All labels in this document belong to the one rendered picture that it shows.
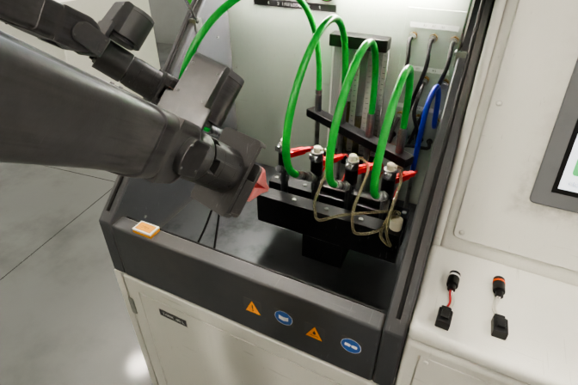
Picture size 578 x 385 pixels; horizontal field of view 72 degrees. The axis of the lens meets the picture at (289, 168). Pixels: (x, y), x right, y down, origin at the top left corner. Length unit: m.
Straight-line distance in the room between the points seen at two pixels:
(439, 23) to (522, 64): 0.28
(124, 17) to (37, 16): 0.14
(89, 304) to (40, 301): 0.24
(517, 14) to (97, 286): 2.02
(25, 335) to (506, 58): 2.05
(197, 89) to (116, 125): 0.15
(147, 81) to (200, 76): 0.36
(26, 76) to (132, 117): 0.09
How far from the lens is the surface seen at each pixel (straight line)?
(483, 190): 0.82
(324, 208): 0.91
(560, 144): 0.81
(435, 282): 0.80
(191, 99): 0.41
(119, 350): 1.97
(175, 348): 1.22
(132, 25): 0.78
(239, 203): 0.50
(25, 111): 0.21
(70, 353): 2.04
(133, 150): 0.30
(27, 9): 0.71
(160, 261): 0.95
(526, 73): 0.78
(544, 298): 0.85
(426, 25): 1.01
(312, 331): 0.82
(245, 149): 0.50
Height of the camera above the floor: 1.55
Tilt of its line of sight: 33 degrees down
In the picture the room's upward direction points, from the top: straight up
